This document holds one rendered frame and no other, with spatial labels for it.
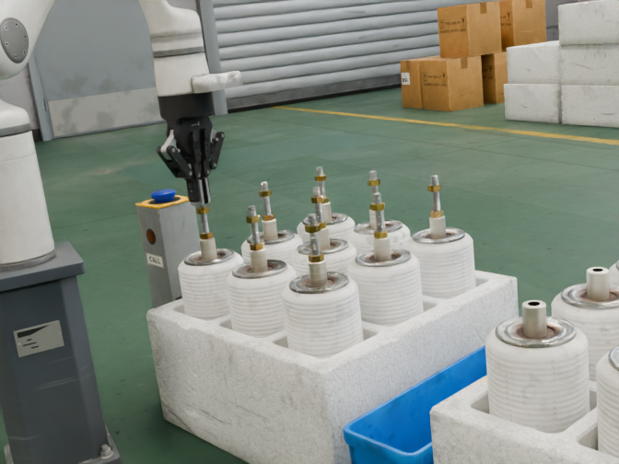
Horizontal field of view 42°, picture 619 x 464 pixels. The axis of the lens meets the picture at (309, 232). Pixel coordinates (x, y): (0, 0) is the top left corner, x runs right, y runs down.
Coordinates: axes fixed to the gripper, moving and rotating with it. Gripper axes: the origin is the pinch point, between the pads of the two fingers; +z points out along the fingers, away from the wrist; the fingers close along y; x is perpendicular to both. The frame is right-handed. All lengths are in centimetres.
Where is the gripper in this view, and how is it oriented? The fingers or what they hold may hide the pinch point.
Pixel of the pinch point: (198, 191)
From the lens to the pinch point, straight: 115.8
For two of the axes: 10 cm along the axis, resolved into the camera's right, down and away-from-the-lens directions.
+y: -5.0, 2.7, -8.2
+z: 1.1, 9.6, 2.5
